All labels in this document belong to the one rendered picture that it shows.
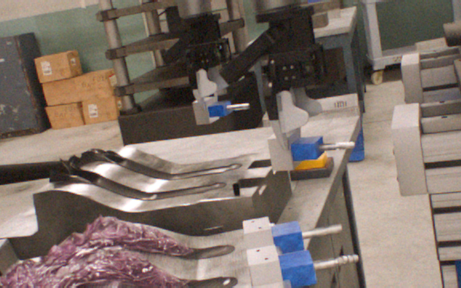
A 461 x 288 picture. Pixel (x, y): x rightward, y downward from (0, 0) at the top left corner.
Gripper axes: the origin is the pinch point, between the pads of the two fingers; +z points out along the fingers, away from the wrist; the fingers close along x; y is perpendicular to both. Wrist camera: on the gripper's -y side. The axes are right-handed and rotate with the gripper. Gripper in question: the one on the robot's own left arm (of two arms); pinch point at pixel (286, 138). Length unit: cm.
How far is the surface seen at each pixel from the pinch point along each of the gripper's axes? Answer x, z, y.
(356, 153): 304, 89, -79
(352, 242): 71, 48, -15
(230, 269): -27.6, 9.6, 0.4
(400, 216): 208, 95, -34
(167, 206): -11.3, 6.5, -17.5
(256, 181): -0.5, 6.7, -6.5
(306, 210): 7.1, 15.1, -1.6
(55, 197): -14.8, 2.9, -36.2
